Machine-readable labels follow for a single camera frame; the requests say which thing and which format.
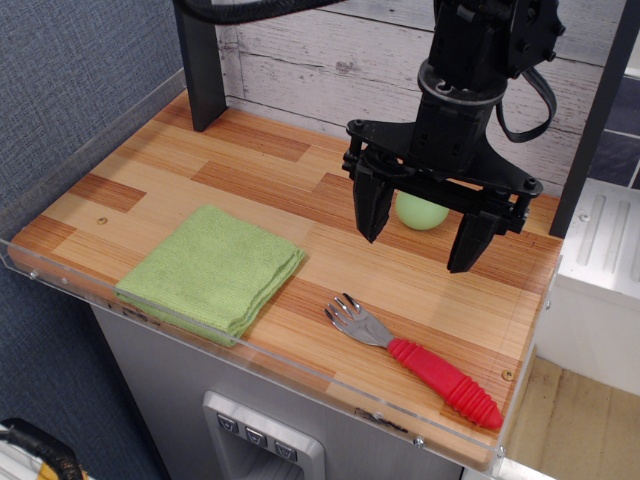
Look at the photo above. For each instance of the dark vertical post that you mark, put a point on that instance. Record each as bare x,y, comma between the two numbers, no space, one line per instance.
615,66
202,67

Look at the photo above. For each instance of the left dark vertical post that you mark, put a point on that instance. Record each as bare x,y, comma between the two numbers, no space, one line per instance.
202,67

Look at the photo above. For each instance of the red handled metal fork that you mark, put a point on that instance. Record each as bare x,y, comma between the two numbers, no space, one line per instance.
456,388

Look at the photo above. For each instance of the white toy sink unit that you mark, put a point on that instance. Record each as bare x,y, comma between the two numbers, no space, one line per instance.
590,322

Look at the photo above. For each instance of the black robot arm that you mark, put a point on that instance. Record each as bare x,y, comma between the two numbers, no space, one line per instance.
476,40

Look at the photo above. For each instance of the green toy pear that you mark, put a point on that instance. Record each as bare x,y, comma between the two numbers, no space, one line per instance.
419,214

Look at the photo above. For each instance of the right dark vertical post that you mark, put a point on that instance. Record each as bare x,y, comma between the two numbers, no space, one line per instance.
615,66

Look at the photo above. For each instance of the yellow black object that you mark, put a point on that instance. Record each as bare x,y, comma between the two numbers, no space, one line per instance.
28,452

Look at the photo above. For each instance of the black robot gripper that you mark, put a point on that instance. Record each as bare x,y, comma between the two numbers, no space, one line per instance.
444,157

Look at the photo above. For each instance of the grey toy fridge cabinet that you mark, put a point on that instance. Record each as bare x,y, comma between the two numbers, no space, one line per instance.
168,371

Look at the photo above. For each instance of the green folded rag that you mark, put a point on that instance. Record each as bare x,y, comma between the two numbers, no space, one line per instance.
211,276

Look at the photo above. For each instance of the silver dispenser button panel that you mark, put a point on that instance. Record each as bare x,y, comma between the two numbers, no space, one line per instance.
251,445

